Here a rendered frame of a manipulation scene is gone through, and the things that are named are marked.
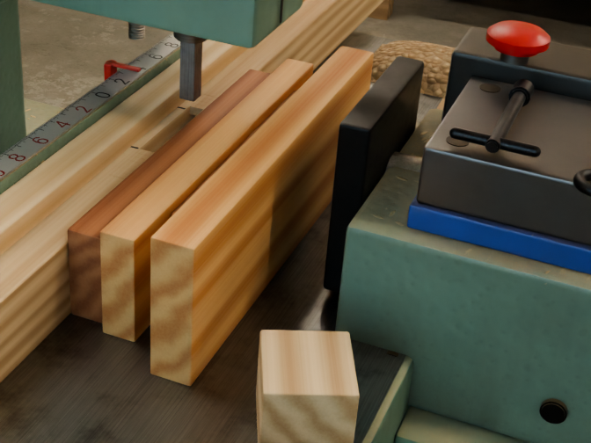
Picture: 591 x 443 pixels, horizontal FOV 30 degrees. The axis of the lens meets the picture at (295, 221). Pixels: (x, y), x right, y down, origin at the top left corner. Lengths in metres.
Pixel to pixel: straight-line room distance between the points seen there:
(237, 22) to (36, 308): 0.17
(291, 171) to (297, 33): 0.21
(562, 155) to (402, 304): 0.10
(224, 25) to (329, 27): 0.25
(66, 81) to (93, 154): 2.38
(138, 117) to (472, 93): 0.18
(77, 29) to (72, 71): 0.29
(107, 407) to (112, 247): 0.07
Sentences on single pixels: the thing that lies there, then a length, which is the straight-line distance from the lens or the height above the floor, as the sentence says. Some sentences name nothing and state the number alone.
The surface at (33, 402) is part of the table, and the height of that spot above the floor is 0.90.
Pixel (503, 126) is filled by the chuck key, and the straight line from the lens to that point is 0.48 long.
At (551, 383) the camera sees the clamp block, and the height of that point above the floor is 0.91.
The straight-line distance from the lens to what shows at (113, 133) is 0.57.
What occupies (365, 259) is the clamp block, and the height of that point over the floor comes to 0.95.
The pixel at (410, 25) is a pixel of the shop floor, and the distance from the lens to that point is 3.43.
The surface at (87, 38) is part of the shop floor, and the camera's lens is 3.20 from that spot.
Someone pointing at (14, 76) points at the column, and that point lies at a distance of 0.80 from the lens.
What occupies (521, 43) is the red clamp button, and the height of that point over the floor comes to 1.02.
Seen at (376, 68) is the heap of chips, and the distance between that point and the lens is 0.77.
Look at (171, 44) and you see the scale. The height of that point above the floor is 0.96.
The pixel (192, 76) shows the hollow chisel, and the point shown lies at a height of 0.96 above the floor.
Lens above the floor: 1.21
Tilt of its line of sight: 31 degrees down
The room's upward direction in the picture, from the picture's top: 5 degrees clockwise
